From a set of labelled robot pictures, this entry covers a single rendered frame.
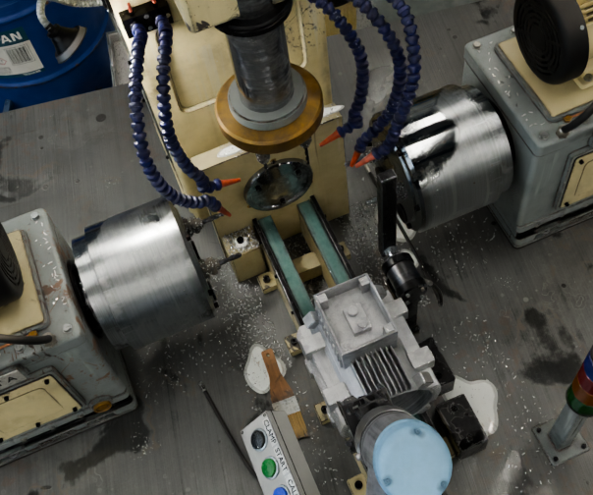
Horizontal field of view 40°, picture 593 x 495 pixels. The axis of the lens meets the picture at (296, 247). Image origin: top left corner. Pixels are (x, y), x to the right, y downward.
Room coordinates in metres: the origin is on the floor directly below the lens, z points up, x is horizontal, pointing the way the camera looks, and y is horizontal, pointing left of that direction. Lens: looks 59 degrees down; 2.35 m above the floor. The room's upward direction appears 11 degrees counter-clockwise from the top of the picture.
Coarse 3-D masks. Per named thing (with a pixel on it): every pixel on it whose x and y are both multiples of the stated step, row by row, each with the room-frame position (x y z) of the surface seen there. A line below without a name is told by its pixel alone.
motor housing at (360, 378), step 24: (408, 336) 0.55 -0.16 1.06; (312, 360) 0.55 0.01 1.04; (336, 360) 0.53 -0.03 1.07; (360, 360) 0.51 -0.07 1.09; (384, 360) 0.50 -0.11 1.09; (408, 360) 0.50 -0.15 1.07; (360, 384) 0.47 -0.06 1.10; (384, 384) 0.46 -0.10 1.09; (408, 384) 0.45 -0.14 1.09; (432, 384) 0.46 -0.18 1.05; (336, 408) 0.45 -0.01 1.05; (408, 408) 0.46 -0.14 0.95
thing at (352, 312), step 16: (336, 288) 0.63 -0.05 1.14; (352, 288) 0.63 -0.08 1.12; (368, 288) 0.62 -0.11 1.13; (320, 304) 0.60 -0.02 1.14; (336, 304) 0.61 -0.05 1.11; (352, 304) 0.60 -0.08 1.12; (368, 304) 0.60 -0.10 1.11; (384, 304) 0.58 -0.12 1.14; (320, 320) 0.60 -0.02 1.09; (336, 320) 0.58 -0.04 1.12; (352, 320) 0.57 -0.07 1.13; (368, 320) 0.56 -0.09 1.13; (384, 320) 0.56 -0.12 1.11; (336, 336) 0.55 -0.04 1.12; (352, 336) 0.55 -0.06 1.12; (368, 336) 0.54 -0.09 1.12; (384, 336) 0.52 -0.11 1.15; (336, 352) 0.53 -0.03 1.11; (352, 352) 0.51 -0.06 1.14; (368, 352) 0.51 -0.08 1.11
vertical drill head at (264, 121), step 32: (256, 0) 0.85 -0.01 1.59; (256, 64) 0.85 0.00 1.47; (288, 64) 0.87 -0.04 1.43; (224, 96) 0.92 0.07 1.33; (256, 96) 0.85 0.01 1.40; (288, 96) 0.86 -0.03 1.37; (320, 96) 0.88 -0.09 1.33; (224, 128) 0.85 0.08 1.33; (256, 128) 0.83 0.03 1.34; (288, 128) 0.83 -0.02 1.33
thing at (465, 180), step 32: (448, 96) 0.97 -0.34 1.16; (480, 96) 0.96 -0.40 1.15; (384, 128) 0.94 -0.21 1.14; (416, 128) 0.91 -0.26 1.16; (448, 128) 0.89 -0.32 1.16; (480, 128) 0.89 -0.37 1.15; (384, 160) 0.93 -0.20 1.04; (416, 160) 0.85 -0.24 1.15; (448, 160) 0.84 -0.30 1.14; (480, 160) 0.84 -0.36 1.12; (416, 192) 0.81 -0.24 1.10; (448, 192) 0.80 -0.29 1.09; (480, 192) 0.81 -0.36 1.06; (416, 224) 0.80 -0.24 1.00
